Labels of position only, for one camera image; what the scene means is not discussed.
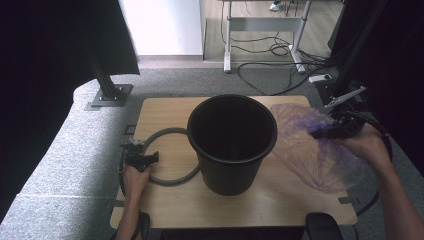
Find long black floor cable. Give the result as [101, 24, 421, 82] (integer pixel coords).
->
[236, 61, 334, 97]

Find black curtain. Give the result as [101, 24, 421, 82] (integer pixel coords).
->
[328, 0, 424, 174]
[0, 0, 141, 222]

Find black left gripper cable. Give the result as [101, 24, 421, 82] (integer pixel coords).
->
[117, 159, 144, 240]

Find white desk frame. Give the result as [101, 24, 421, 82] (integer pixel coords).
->
[222, 0, 313, 75]

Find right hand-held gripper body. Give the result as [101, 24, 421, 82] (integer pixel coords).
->
[324, 86, 368, 138]

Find coiled black floor cables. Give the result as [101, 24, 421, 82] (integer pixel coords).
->
[229, 31, 303, 58]

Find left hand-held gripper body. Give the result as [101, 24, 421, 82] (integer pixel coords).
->
[123, 138, 153, 173]

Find white power strip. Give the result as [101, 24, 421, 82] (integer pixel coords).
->
[308, 73, 334, 84]

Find purple plastic trash bag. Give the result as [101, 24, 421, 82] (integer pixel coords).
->
[269, 102, 367, 195]

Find black metal stand with base plate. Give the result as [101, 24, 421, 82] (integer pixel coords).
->
[83, 43, 134, 109]

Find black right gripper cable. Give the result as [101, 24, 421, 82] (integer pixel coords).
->
[346, 111, 394, 218]

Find grey bin rim ring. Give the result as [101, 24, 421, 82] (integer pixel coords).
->
[141, 127, 202, 187]

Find black ribbed trash bin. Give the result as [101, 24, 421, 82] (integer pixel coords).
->
[187, 94, 278, 197]

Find black chair armrest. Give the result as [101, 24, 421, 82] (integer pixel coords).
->
[138, 212, 151, 240]
[305, 212, 345, 240]

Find person's right hand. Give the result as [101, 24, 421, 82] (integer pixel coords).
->
[336, 124, 393, 168]

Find person's left hand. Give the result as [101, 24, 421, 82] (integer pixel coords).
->
[123, 164, 153, 202]

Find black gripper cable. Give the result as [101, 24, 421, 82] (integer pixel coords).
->
[346, 111, 394, 218]
[117, 159, 144, 240]

